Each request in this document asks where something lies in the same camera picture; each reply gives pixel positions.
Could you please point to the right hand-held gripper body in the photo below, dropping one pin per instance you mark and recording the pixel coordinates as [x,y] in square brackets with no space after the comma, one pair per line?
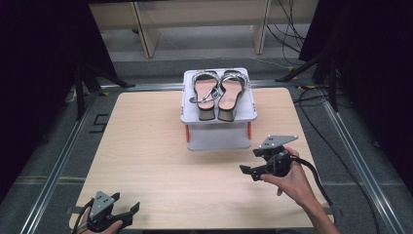
[277,161]

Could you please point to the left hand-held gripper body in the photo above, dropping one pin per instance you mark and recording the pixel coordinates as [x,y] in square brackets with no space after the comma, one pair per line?
[101,205]

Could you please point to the white two-tier shoe rack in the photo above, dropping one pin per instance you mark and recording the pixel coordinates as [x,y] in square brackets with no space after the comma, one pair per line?
[217,136]

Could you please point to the black silver heeled sandal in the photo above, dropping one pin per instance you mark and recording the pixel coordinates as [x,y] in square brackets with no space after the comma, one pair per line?
[205,94]
[231,94]

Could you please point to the person's left hand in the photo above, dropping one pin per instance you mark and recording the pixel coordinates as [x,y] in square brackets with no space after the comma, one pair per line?
[110,226]

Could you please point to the person's right hand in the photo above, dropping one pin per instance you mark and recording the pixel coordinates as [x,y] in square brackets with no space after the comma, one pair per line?
[293,183]

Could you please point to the black metal stand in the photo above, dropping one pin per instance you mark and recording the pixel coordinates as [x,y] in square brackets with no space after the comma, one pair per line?
[324,68]
[87,84]

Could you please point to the black curtain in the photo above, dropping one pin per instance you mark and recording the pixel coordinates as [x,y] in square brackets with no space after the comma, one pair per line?
[39,81]
[376,81]

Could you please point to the beige wooden desk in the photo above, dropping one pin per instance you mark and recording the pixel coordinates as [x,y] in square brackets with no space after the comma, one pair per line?
[201,16]

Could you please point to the aluminium floor rail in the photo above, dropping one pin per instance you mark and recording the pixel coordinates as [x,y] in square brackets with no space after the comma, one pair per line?
[360,169]
[149,86]
[55,169]

